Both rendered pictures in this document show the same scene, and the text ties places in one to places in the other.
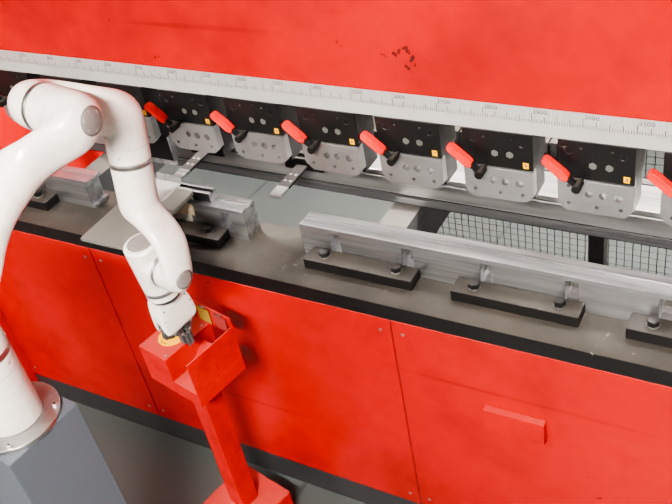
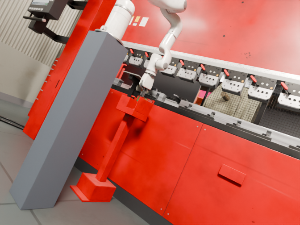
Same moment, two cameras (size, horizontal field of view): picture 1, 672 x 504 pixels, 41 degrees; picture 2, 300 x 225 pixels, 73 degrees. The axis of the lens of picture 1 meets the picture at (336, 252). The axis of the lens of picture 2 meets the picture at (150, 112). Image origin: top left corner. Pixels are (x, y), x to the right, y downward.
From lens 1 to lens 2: 1.70 m
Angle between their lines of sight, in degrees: 42
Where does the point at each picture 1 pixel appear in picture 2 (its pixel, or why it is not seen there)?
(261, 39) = (207, 46)
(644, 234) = not seen: hidden behind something
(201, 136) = (170, 68)
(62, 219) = not seen: hidden behind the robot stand
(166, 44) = (178, 45)
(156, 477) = not seen: hidden behind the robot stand
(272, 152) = (189, 75)
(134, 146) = (177, 31)
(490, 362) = (234, 144)
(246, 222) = (163, 97)
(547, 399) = (251, 164)
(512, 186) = (264, 93)
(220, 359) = (144, 108)
